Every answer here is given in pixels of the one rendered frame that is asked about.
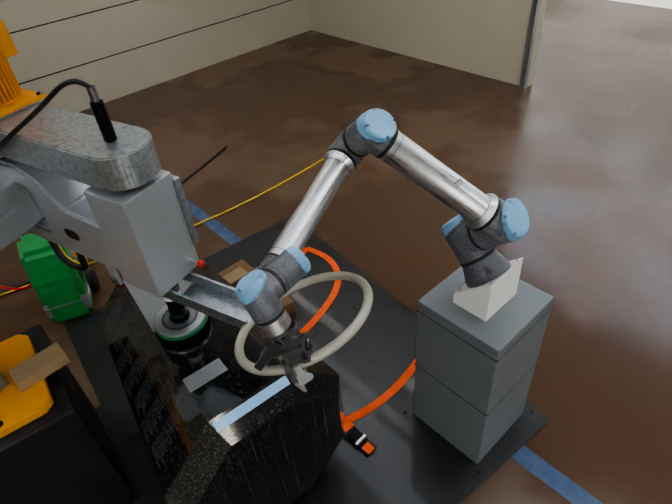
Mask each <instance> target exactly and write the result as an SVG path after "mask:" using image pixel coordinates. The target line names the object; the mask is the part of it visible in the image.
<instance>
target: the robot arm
mask: <svg viewBox="0 0 672 504"><path fill-rule="evenodd" d="M393 119H394V118H393V117H392V116H391V115H390V114H389V113H388V112H387V111H385V110H383V109H379V108H373V109H369V110H367V111H366V112H364V113H362V114H361V115H360V116H359V117H358V118H357V119H356V120H355V121H354V122H353V123H351V124H350V125H349V126H348V127H346V128H345V129H344V130H343V131H342V132H341V133H340V135H339V136H338V137H337V138H336V139H335V141H334V142H333V143H332V144H331V146H330V147H329V148H328V150H327V151H326V153H325V155H324V162H325V163H324V165H323V166H322V168H321V169H320V171H319V173H318V174H317V176H316V177H315V179H314V181H313V182H312V184H311V185H310V187H309V188H308V190H307V192H306V193H305V195H304V196H303V198H302V200H301V201H300V203H299V204H298V206H297V208H296V209H295V211H294V212H293V214H292V216H291V217H290V219H289V220H288V222H287V224H286V225H285V227H284V228H283V230H282V232H281V233H280V235H279V236H278V238H277V240H276V241H275V243H274V244H273V246H272V248H271V249H270V251H269V252H268V253H267V254H266V256H265V257H264V259H263V261H262V262H261V264H260V265H259V266H258V267H256V268H255V269H254V270H253V271H251V272H249V273H248V274H247V275H246V276H244V277H243V278H241V280H240V281H239V282H238V284H237V286H236V294H237V296H238V297H239V300H240V302H241V303H242V304H243V305H244V307H245V309H246V310H247V312H248V313H249V315H250V316H251V318H252V320H253V321H254V323H255V325H256V326H257V328H258V330H259V331H260V333H261V334H262V336H263V337H265V338H268V339H269V340H271V341H270V343H269V344H268V345H267V346H266V347H265V349H264V350H263V351H262V352H261V353H260V354H259V355H258V356H257V357H256V361H255V365H254V368H255V369H257V370H259V371H262V369H263V368H264V367H265V366H266V365H267V364H268V362H269V361H270V360H271V359H272V358H273V357H274V355H275V354H276V353H278V358H279V360H280V362H281V364H282V366H283V368H284V371H285V373H286V375H287V377H288V378H289V379H290V381H291V382H292V383H293V384H294V385H295V386H297V387H298V388H299V389H301V390H302V391H304V392H307V390H306V388H305V386H304V385H305V384H306V383H308V382H309V381H311V380H312V379H313V374H312V373H308V372H307V370H306V368H304V369H302V368H301V367H300V366H298V365H296V366H294V367H292V364H293V365H295V364H298V363H299V364H301V363H304V364H305V363H308V362H311V354H312V347H313V344H312V342H311V340H310V339H309V337H308V335H307V334H306V332H303V333H300V331H299V330H298V328H297V324H298V323H297V321H296V320H293V321H291V318H290V316H289V314H288V313H287V311H286V309H285V307H284V305H283V304H282V302H281V300H280V299H281V298H282V297H283V296H284V295H285V294H286V293H287V292H288V291H289V290H290V289H291V288H292V287H293V286H294V285H295V284H296V283H297V282H298V281H300V280H301V279H302V278H303V277H304V276H305V275H307V273H308V272H309V271H310V269H311V265H310V262H309V260H308V258H307V257H306V256H305V254H304V253H303V252H302V250H303V248H304V246H305V245H306V243H307V241H308V240H309V238H310V236H311V235H312V233H313V231H314V229H315V228H316V226H317V224H318V223H319V221H320V219H321V218H322V216H323V214H324V213H325V211H326V209H327V207H328V206H329V204H330V202H331V201H332V199H333V197H334V196H335V194H336V192H337V190H338V189H339V187H340V185H341V184H342V182H343V180H344V179H345V177H346V176H348V175H351V174H352V173H353V172H354V170H355V169H356V167H357V166H358V164H359V163H360V162H361V161H362V160H363V158H364V157H365V156H367V155H368V154H369V153H370V154H372V155H373V156H375V157H376V158H378V159H381V160H382V161H383V162H385V163H386V164H388V165H389V166H391V167H392V168H393V169H395V170H396V171H398V172H399V173H401V174H402V175H403V176H405V177H406V178H408V179H409V180H411V181H412V182H414V183H415V184H416V185H418V186H419V187H421V188H422V189H424V190H425V191H426V192H428V193H429V194H431V195H432V196H434V197H435V198H436V199H438V200H439V201H441V202H442V203H444V204H445V205H446V206H448V207H449V208H451V209H452V210H454V211H455V212H457V213H458V215H457V216H455V217H454V218H452V219H451V220H449V221H448V222H447V223H445V224H444V225H443V226H442V228H441V231H442V233H443V235H444V238H445V239H446V241H447V242H448V244H449V246H450V248H451V249H452V251H453V253H454V254H455V256H456V258H457V259H458V261H459V263H460V265H461V266H462V268H463V273H464V277H465V283H466V285H467V287H468V288H474V287H478V286H481V285H484V284H486V283H488V282H490V281H492V280H494V279H496V278H498V277H499V276H501V275H502V274H504V273H505V272H506V271H507V270H508V269H509V268H510V267H511V263H510V262H509V260H508V259H507V258H505V257H504V256H503V255H502V254H501V253H500V252H499V251H497V250H496V248H495V247H498V246H501V245H504V244H507V243H510V242H514V241H517V240H518V239H521V238H523V237H524V236H525V235H526V234H527V232H528V230H529V215H528V212H527V209H526V208H525V206H524V204H523V203H521V201H520V200H518V199H516V198H509V199H506V200H502V199H501V198H499V197H498V196H497V195H495V194H493V193H489V194H484V193H483V192H482V191H480V190H479V189H477V188H476V187H475V186H473V185H472V184H471V183H469V182H468V181H466V180H465V179H464V178H462V177H461V176H460V175H458V174H457V173H456V172H454V171H453V170H451V169H450V168H449V167H447V166H446V165H445V164H443V163H442V162H440V161H439V160H438V159H436V158H435V157H434V156H432V155H431V154H430V153H428V152H427V151H426V150H424V149H423V148H421V147H420V146H419V145H417V144H416V143H415V142H413V141H412V140H411V139H409V138H408V137H406V136H405V135H404V134H402V133H401V132H400V131H399V130H398V129H397V127H396V122H395V121H393Z"/></svg>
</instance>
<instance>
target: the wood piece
mask: <svg viewBox="0 0 672 504"><path fill-rule="evenodd" d="M70 362H71V361H70V360H69V358H68V357H67V355H66V354H65V352H64V351H63V350H62V348H61V347H60V346H59V344H58V343H57V342H56V343H54V344H52V345H51V346H49V347H47V348H46V349H44V350H42V351H41V352H39V353H37V354H36V355H34V356H32V357H30V358H29V359H27V360H25V361H24V362H22V363H20V364H19V365H17V366H15V367H14V368H12V369H10V370H9V371H8V372H9V374H10V376H11V377H12V379H13V380H14V382H15V384H16V385H17V386H18V388H19V389H20V390H21V392H23V391H25V390H26V389H28V388H30V387H31V386H33V385H35V384H36V383H38V382H39V381H41V380H43V379H44V378H46V377H47V376H49V375H51V374H52V373H54V372H55V371H57V370H59V369H60V368H62V367H63V366H65V365H67V364H68V363H70Z"/></svg>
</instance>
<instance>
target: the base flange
mask: <svg viewBox="0 0 672 504"><path fill-rule="evenodd" d="M34 355H36V352H35V349H34V347H33V344H32V341H31V339H30V338H29V337H28V336H27V335H19V334H18V335H15V336H13V337H11V338H9V339H7V340H4V341H2V342H0V373H1V374H2V375H3V376H4V378H5V379H6V380H7V381H8V383H9V385H8V386H7V387H5V388H4V389H3V390H2V391H1V392H0V438H2V437H4V436H6V435H8V434H10V433H11V432H13V431H15V430H17V429H19V428H21V427H22V426H24V425H26V424H28V423H30V422H32V421H33V420H35V419H37V418H39V417H41V416H43V415H44V414H46V413H47V412H48V411H49V409H50V408H51V406H52V405H53V402H54V400H53V398H52V395H51V392H50V390H49V387H48V384H47V382H46V379H45V378H44V379H43V380H41V381H39V382H38V383H36V384H35V385H33V386H31V387H30V388H28V389H26V390H25V391H23V392H21V390H20V389H19V388H18V386H17V385H16V384H15V382H14V380H13V379H12V377H11V376H10V374H9V372H8V371H9V370H10V369H12V368H14V367H15V366H17V365H19V364H20V363H22V362H24V361H25V360H27V359H29V358H30V357H32V356H34Z"/></svg>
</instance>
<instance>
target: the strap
mask: <svg viewBox="0 0 672 504"><path fill-rule="evenodd" d="M307 251H308V252H311V253H313V254H316V255H318V256H320V257H322V258H324V259H325V260H326V261H327V262H328V263H329V264H330V265H331V267H332V269H333V271H334V272H335V271H340V269H339V267H338V265H337V263H336V262H335V261H334V260H333V259H332V258H331V257H330V256H329V255H327V254H325V253H323V252H321V251H319V250H316V249H314V248H311V247H309V246H308V247H307V248H305V247H304V248H303V250H302V252H303V253H304V254H306V252H307ZM340 286H341V280H335V283H334V286H333V289H332V291H331V293H330V295H329V297H328V299H327V300H326V301H325V303H324V304H323V306H322V307H321V308H320V310H319V311H318V312H317V313H316V314H315V316H314V317H313V318H312V319H311V320H310V321H309V322H308V323H307V324H306V325H305V326H304V327H303V328H302V329H301V330H300V333H303V332H306V333H307V332H308V331H309V330H310V329H311V328H312V327H313V326H314V325H315V324H316V323H317V322H318V321H319V319H320V318H321V317H322V316H323V315H324V313H325V312H326V311H327V309H328V308H329V307H330V305H331V304H332V302H333V301H334V299H335V297H336V296H337V294H338V291H339V289H340ZM414 363H416V358H415V359H414V361H413V362H412V363H411V365H410V366H409V367H408V369H407V370H406V371H405V372H404V373H403V374H402V376H401V377H400V378H399V379H398V380H397V381H396V382H395V383H394V384H393V385H392V386H391V387H390V388H389V389H388V390H387V391H386V392H384V393H383V394H382V395H381V396H380V397H378V398H377V399H376V400H374V401H373V402H371V403H370V404H368V405H367V406H365V407H363V408H361V409H360V410H358V411H356V412H354V413H352V414H350V415H348V416H346V417H344V422H345V421H346V420H347V419H349V420H350V421H351V422H354V421H356V420H358V419H360V418H362V417H363V416H365V415H367V414H369V413H370V412H372V411H374V410H375V409H377V408H378V407H379V406H381V405H382V404H383V403H385V402H386V401H387V400H388V399H390V398H391V397H392V396H393V395H394V394H395V393H396V392H397V391H398V390H399V389H400V388H401V387H402V386H403V385H404V384H405V383H406V382H407V381H408V380H409V378H410V377H411V376H412V375H413V374H414V372H415V364H414Z"/></svg>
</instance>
